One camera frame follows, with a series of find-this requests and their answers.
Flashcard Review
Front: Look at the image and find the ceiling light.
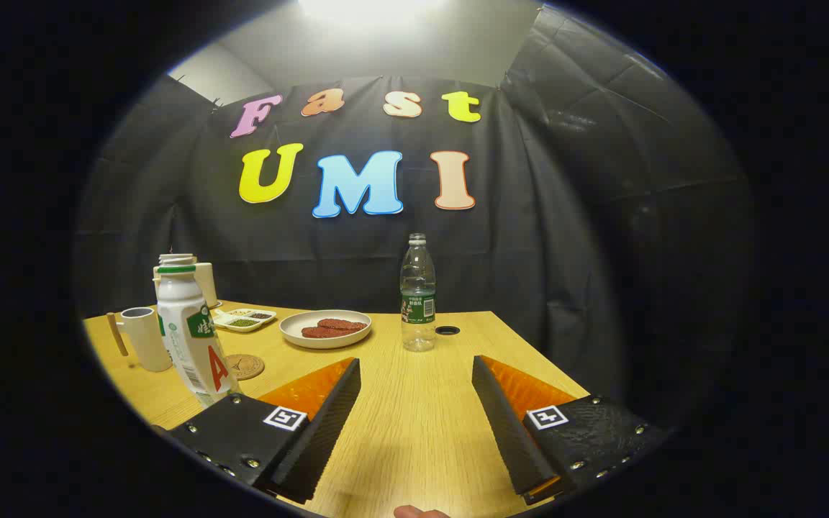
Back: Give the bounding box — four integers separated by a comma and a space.
298, 0, 451, 26

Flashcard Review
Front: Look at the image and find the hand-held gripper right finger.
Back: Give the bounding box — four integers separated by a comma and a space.
472, 355, 669, 506

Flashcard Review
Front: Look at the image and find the cream toaster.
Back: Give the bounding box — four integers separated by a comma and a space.
153, 253, 218, 309

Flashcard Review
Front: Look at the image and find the wooden table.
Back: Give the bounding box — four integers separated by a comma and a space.
83, 301, 592, 518

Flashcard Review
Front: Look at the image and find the white divided dish with beans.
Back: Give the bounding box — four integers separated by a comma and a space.
212, 308, 277, 333

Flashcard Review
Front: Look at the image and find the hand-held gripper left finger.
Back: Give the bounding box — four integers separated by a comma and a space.
168, 358, 362, 504

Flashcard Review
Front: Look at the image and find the round wooden coaster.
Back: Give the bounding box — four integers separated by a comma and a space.
225, 354, 266, 381

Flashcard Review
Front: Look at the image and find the white round plate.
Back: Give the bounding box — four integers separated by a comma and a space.
279, 309, 373, 350

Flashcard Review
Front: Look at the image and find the white juice bottle green label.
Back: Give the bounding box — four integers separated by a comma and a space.
154, 253, 241, 409

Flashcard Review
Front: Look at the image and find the clear plastic water bottle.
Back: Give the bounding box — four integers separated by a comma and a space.
400, 233, 437, 353

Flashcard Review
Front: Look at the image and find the white cup wooden handle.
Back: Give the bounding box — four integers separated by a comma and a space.
107, 307, 173, 373

